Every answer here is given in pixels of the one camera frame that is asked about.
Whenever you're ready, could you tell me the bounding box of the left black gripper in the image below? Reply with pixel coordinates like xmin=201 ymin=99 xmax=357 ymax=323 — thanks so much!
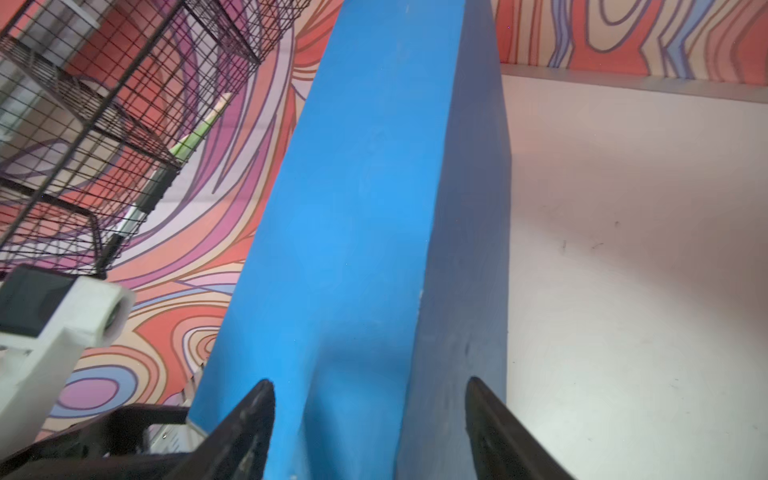
xmin=1 ymin=404 xmax=188 ymax=479

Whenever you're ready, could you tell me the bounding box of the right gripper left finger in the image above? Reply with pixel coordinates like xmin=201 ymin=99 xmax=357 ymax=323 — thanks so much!
xmin=165 ymin=379 xmax=276 ymax=480

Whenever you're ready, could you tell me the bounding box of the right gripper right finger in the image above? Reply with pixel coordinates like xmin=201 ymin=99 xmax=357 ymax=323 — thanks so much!
xmin=465 ymin=376 xmax=573 ymax=480

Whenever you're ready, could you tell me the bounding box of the blue shoebox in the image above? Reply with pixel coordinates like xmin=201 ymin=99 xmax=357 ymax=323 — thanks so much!
xmin=191 ymin=1 xmax=512 ymax=479

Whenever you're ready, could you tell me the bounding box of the marker in left basket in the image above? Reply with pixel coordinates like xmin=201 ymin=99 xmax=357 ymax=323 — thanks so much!
xmin=95 ymin=92 xmax=232 ymax=278

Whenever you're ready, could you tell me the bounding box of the black wire basket left wall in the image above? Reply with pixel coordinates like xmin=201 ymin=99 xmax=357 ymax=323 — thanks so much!
xmin=1 ymin=1 xmax=306 ymax=278

